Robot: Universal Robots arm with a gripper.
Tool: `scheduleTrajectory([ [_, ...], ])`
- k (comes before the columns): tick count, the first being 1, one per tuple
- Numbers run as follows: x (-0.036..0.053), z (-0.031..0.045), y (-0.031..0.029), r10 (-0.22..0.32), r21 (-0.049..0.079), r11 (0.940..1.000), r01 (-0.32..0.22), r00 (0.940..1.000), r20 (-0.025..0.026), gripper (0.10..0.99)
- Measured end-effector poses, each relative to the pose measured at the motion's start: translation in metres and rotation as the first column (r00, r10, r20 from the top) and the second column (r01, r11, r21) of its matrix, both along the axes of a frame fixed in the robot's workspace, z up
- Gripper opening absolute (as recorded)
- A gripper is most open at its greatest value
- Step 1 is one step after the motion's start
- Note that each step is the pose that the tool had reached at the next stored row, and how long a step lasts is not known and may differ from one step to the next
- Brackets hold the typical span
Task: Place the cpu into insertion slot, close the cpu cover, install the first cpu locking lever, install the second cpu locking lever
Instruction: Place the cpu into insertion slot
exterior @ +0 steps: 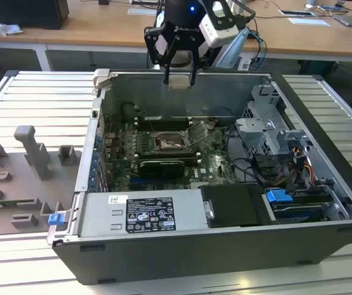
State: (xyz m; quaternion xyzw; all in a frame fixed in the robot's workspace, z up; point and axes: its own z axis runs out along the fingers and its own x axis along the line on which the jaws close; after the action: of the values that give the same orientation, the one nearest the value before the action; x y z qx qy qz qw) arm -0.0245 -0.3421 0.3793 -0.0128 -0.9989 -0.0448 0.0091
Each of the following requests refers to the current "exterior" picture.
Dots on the crumpled white paper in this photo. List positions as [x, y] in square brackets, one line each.
[5, 27]

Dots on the grey parts rack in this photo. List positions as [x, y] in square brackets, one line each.
[13, 184]

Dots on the blue case latch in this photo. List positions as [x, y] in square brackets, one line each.
[55, 219]

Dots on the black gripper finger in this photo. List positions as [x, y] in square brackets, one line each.
[166, 75]
[193, 73]

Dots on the dark grey PC case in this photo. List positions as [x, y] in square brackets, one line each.
[194, 255]

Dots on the white paper sheet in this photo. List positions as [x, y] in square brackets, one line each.
[309, 21]

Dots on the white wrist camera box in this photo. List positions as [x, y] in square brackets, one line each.
[220, 30]

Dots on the CPU socket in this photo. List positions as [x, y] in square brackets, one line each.
[166, 144]

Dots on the low-profile graphics card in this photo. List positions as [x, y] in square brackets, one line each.
[160, 169]

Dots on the long wooden desk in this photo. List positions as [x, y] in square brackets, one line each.
[102, 29]

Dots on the RAM slot with white clips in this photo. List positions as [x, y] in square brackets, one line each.
[173, 119]
[173, 124]
[170, 155]

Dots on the black monitor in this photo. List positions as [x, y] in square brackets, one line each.
[25, 12]

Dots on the black hard disk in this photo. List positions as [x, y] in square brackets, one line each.
[299, 209]

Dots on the silver CPU plate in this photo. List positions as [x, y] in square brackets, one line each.
[179, 83]

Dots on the green motherboard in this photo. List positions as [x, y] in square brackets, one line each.
[213, 172]

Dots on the silver metal drive cage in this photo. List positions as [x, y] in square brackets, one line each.
[262, 123]

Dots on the silver disk bay frame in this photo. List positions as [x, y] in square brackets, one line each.
[299, 135]

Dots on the black plastic shroud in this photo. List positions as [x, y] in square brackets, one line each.
[237, 206]

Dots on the blue disk carrier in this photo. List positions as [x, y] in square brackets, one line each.
[279, 195]

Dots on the silver power supply unit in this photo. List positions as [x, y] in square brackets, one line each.
[102, 215]

